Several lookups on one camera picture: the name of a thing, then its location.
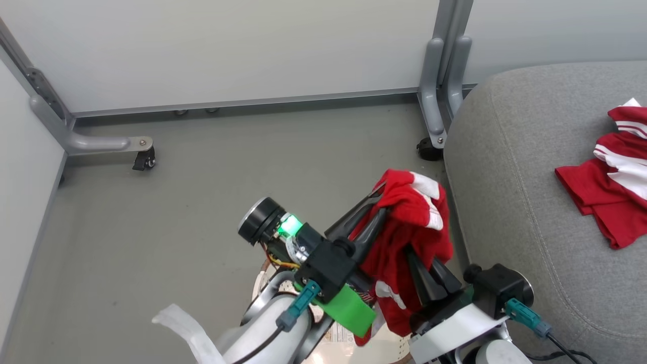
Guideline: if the grey double-foot partition post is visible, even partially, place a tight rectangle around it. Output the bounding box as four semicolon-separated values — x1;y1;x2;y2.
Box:
419;0;475;149

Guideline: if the white woven-rim laundry basket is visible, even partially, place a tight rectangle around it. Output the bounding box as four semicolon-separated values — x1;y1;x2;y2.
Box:
251;258;410;364

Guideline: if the red garment with white patches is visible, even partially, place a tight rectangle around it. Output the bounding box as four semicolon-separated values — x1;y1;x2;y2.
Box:
349;169;454;347

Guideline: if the grey curved partition leg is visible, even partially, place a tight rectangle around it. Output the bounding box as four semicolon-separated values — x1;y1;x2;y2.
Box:
0;18;153;156

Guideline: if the red white striped garment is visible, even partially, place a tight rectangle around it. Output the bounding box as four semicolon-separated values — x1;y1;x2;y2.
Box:
554;98;647;250

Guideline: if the teal-plug left camera cable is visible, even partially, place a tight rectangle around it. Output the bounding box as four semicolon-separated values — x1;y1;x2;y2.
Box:
230;280;322;364

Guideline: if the grey partition bottom rail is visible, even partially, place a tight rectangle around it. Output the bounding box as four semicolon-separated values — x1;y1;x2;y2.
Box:
73;83;478;118

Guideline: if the teal-plug camera cable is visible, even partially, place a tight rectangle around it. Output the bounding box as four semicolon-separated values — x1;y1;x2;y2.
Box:
230;280;322;364
505;298;597;364

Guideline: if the black caster on curved leg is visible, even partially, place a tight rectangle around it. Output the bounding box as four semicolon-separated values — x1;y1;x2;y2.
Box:
132;147;156;171

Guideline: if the teal-plug right camera cable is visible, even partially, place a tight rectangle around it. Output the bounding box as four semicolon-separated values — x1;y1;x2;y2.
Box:
505;298;597;364

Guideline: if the grey fabric sofa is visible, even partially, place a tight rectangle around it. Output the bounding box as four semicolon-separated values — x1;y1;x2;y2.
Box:
444;62;647;364

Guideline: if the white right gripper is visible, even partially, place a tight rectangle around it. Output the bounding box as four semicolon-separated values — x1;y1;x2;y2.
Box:
407;249;509;364

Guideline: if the white translucent plastic strip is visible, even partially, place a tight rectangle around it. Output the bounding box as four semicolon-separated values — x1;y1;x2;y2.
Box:
152;303;225;364

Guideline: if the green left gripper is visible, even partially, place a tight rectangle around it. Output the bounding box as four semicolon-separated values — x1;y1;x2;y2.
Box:
313;183;387;338

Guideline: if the black caster under post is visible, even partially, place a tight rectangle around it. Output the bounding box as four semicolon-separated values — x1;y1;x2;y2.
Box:
417;138;444;161

